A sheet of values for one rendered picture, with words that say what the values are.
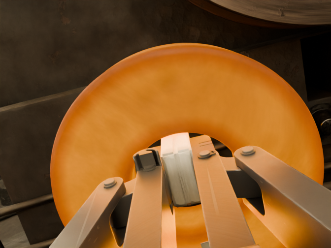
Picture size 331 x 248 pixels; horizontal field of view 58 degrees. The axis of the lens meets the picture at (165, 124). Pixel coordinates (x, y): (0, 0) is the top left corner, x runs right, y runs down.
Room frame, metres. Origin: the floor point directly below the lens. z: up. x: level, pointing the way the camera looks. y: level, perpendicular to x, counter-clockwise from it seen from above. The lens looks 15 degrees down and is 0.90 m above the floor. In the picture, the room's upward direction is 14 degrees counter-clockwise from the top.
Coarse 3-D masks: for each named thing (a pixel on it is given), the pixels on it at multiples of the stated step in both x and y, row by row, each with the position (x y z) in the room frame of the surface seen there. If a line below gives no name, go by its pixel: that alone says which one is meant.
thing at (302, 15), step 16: (208, 0) 0.30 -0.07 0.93; (224, 0) 0.29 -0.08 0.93; (240, 0) 0.29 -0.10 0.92; (256, 0) 0.29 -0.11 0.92; (272, 0) 0.29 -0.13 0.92; (288, 0) 0.29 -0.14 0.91; (304, 0) 0.29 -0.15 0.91; (320, 0) 0.29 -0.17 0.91; (256, 16) 0.29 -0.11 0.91; (272, 16) 0.29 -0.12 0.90; (288, 16) 0.29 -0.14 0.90; (304, 16) 0.29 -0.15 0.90; (320, 16) 0.29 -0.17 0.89
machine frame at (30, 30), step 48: (0, 0) 0.47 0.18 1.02; (48, 0) 0.46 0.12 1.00; (96, 0) 0.46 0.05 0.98; (144, 0) 0.45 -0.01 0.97; (0, 48) 0.47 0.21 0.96; (48, 48) 0.47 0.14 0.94; (96, 48) 0.46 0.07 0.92; (144, 48) 0.45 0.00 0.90; (240, 48) 0.43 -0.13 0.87; (288, 48) 0.38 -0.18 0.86; (0, 96) 0.47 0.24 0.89; (48, 96) 0.44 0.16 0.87; (0, 144) 0.42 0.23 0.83; (48, 144) 0.41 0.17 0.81; (48, 192) 0.41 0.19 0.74
